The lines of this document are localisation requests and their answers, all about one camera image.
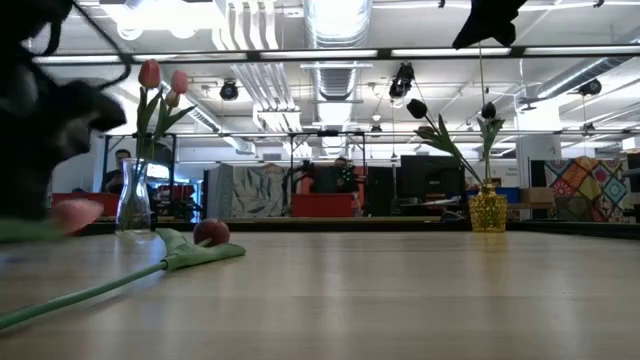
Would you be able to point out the red storage bin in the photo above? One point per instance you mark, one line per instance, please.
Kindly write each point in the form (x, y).
(107, 200)
(322, 205)

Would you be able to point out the dark red artificial tulip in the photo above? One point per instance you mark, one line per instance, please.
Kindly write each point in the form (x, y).
(211, 232)
(426, 132)

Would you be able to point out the cardboard box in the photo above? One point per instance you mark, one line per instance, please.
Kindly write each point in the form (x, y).
(537, 195)

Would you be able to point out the leaf patterned partition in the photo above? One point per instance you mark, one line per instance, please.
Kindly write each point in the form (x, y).
(250, 190)

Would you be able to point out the black bar with light strips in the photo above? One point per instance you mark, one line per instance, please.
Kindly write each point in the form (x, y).
(384, 52)

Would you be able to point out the silver ventilation duct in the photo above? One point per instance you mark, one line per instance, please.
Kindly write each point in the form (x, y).
(575, 77)
(337, 50)

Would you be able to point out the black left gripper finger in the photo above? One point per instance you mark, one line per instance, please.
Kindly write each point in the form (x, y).
(12, 140)
(70, 120)

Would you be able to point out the blue storage bin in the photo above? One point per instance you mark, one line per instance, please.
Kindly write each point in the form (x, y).
(510, 194)

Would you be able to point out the yellow glass vase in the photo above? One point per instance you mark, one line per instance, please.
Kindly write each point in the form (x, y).
(487, 212)

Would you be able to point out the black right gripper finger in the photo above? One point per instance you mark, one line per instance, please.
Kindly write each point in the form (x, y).
(495, 12)
(490, 32)

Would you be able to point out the colourful patchwork quilt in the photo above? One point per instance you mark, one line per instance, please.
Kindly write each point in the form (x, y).
(585, 187)

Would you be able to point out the black monitor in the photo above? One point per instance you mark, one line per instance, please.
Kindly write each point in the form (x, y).
(430, 177)

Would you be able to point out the clear glass vase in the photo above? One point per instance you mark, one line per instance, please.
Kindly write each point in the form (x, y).
(132, 210)

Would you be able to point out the person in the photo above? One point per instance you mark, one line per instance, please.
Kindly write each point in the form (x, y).
(120, 160)
(341, 165)

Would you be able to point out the orange red partition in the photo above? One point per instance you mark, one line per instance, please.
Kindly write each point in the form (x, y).
(305, 185)

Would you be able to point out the black aluminium table frame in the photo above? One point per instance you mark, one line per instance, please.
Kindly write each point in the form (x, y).
(350, 226)

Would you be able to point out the black ceiling spotlight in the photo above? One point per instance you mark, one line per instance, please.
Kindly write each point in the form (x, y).
(229, 90)
(402, 80)
(590, 87)

